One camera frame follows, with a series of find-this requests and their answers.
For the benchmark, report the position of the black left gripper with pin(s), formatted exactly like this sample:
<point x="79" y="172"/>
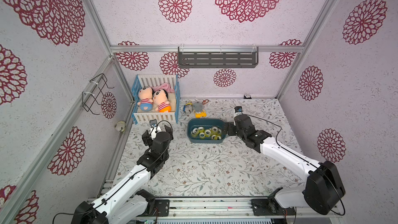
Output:
<point x="146" y="139"/>

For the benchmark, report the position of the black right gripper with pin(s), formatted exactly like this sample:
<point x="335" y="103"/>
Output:
<point x="231" y="128"/>

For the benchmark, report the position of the large yellow tape roll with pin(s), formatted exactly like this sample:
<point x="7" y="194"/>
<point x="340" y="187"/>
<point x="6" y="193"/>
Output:
<point x="208" y="132"/>

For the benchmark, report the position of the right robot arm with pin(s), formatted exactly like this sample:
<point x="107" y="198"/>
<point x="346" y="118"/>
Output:
<point x="323" y="188"/>

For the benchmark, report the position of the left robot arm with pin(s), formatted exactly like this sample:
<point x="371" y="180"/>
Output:
<point x="127" y="199"/>

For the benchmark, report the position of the teal plastic storage box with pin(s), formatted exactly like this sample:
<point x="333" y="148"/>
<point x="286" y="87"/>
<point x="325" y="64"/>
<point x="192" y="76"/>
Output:
<point x="207" y="123"/>

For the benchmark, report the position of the white and blue toy crib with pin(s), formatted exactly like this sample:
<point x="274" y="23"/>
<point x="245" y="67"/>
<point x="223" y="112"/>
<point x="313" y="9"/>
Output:
<point x="143" y="81"/>

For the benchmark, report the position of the orange plush doll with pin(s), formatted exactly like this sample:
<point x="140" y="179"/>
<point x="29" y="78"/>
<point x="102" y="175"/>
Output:
<point x="161" y="101"/>

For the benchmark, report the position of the blue plush doll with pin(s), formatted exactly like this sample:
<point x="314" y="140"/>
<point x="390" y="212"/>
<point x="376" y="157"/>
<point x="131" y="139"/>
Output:
<point x="146" y="99"/>

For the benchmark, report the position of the pink blanket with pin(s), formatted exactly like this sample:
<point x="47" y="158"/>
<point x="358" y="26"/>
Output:
<point x="166" y="87"/>

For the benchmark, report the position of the black wire wall rack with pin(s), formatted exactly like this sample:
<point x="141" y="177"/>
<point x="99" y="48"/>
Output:
<point x="89" y="98"/>

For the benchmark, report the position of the metal base rail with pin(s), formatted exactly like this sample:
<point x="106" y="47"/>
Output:
<point x="230" y="210"/>

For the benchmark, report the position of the grey wall shelf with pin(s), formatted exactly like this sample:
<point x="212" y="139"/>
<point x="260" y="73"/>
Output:
<point x="220" y="59"/>

